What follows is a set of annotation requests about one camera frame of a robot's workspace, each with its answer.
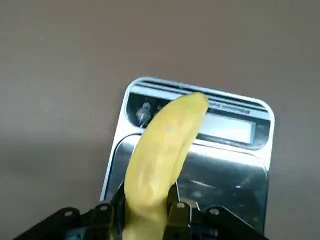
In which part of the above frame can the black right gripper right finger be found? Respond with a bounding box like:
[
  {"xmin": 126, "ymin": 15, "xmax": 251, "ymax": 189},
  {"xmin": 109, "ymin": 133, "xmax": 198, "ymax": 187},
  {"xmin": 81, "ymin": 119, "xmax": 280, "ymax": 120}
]
[{"xmin": 163, "ymin": 186, "xmax": 270, "ymax": 240}]

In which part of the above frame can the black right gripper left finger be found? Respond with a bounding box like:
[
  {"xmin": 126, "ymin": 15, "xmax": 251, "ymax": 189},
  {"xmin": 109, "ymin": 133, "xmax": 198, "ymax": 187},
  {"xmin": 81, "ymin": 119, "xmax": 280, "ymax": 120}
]
[{"xmin": 12, "ymin": 183, "xmax": 129, "ymax": 240}]

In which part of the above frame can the yellow banana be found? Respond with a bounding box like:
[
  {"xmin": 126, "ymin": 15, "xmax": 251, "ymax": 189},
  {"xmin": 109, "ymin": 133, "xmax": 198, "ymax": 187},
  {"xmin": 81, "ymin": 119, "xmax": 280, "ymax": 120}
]
[{"xmin": 121, "ymin": 91, "xmax": 209, "ymax": 240}]

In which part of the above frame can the silver black kitchen scale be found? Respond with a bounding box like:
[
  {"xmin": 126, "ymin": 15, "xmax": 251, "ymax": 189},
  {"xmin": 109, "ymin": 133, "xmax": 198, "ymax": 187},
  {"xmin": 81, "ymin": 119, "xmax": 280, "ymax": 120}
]
[{"xmin": 99, "ymin": 76, "xmax": 276, "ymax": 237}]

